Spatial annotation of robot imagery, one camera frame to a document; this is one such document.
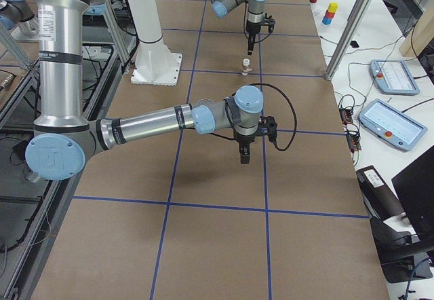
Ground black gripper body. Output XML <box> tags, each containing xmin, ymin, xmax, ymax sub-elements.
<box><xmin>234</xmin><ymin>131</ymin><xmax>256</xmax><ymax>153</ymax></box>
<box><xmin>245</xmin><ymin>21</ymin><xmax>262</xmax><ymax>44</ymax></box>

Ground white PPR pipe fitting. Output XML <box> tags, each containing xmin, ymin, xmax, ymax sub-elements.
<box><xmin>241</xmin><ymin>58</ymin><xmax>253</xmax><ymax>76</ymax></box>

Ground yellow red blue blocks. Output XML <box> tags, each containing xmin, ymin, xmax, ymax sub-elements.
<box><xmin>321</xmin><ymin>2</ymin><xmax>338</xmax><ymax>25</ymax></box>

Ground brown paper table mat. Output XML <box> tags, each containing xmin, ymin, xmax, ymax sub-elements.
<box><xmin>33</xmin><ymin>0</ymin><xmax>389</xmax><ymax>299</ymax></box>

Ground orange circuit board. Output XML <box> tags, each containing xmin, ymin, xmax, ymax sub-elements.
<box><xmin>338</xmin><ymin>108</ymin><xmax>353</xmax><ymax>124</ymax></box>

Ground near teach pendant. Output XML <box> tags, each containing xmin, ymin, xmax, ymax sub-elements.
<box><xmin>359</xmin><ymin>99</ymin><xmax>428</xmax><ymax>151</ymax></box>

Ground teach pendant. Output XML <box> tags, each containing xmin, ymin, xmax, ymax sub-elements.
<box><xmin>359</xmin><ymin>99</ymin><xmax>428</xmax><ymax>151</ymax></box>
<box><xmin>370</xmin><ymin>60</ymin><xmax>420</xmax><ymax>96</ymax></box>

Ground far teach pendant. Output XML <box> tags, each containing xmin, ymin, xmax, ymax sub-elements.
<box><xmin>370</xmin><ymin>60</ymin><xmax>420</xmax><ymax>96</ymax></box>

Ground black cardboard box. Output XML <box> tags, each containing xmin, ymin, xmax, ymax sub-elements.
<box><xmin>356</xmin><ymin>166</ymin><xmax>404</xmax><ymax>220</ymax></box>

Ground black laptop monitor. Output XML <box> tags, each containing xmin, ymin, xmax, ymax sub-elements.
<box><xmin>392</xmin><ymin>147</ymin><xmax>433</xmax><ymax>238</ymax></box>

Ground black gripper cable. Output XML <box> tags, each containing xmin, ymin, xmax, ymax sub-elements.
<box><xmin>249</xmin><ymin>82</ymin><xmax>298</xmax><ymax>151</ymax></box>

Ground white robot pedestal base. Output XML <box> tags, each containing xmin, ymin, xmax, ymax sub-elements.
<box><xmin>128</xmin><ymin>0</ymin><xmax>182</xmax><ymax>86</ymax></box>

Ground aluminium frame post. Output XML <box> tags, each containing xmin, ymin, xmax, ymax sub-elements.
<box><xmin>324</xmin><ymin>0</ymin><xmax>372</xmax><ymax>81</ymax></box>

